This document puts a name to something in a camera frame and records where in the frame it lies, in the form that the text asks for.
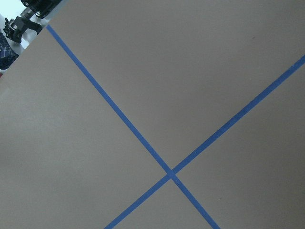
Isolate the blue folded umbrella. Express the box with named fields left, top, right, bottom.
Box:
left=0, top=32, right=19, bottom=70

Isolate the black folded tripod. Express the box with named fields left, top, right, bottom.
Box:
left=3, top=0, right=61, bottom=43

